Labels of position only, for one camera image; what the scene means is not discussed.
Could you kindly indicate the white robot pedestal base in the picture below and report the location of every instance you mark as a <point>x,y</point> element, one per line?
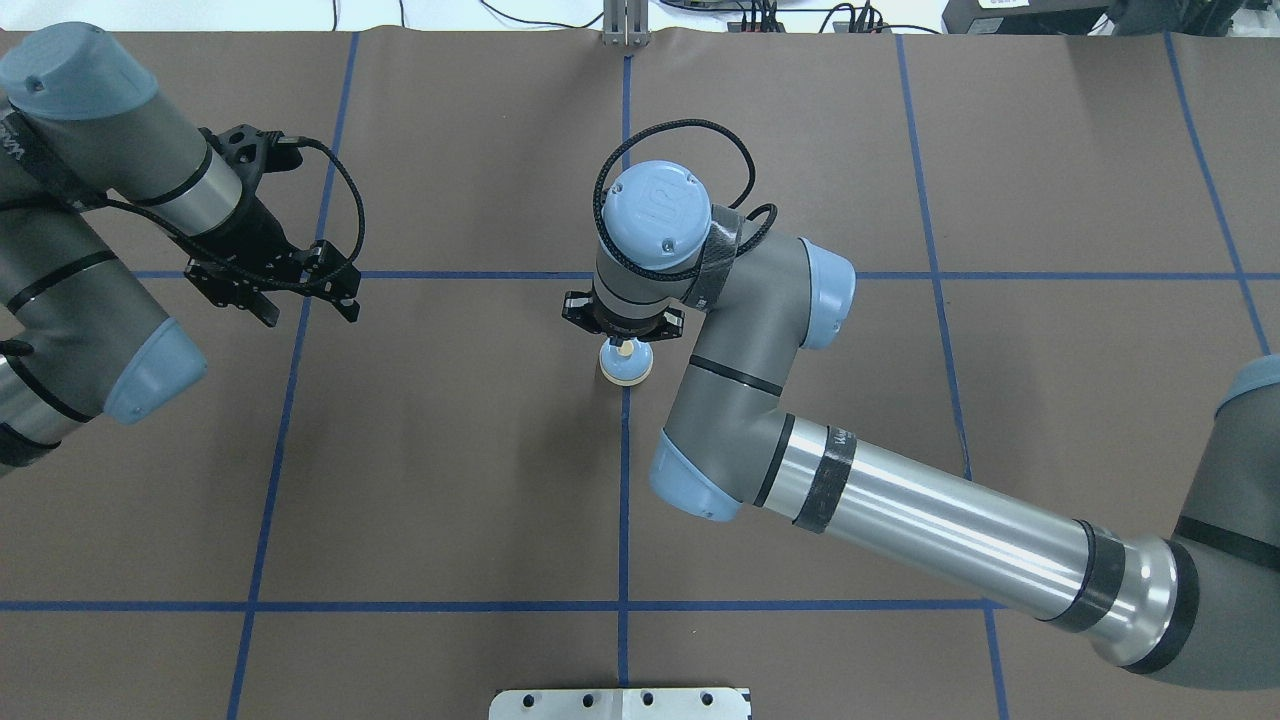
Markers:
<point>623,703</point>

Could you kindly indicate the blue call bell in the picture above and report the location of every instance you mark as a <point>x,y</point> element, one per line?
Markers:
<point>626,363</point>

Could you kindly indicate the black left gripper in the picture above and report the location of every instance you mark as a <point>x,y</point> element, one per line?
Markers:
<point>252,226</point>

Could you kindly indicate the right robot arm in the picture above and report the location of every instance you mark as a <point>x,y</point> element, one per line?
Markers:
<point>1197,608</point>

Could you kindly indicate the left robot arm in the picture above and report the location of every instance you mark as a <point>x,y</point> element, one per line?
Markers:
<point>86,127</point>

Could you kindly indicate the black box on desk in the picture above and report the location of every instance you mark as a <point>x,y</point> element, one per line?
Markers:
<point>1079,18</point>

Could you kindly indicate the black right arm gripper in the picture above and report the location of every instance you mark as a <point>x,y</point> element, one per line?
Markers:
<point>577,308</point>

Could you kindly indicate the aluminium frame post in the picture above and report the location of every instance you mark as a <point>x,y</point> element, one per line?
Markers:
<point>625,24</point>

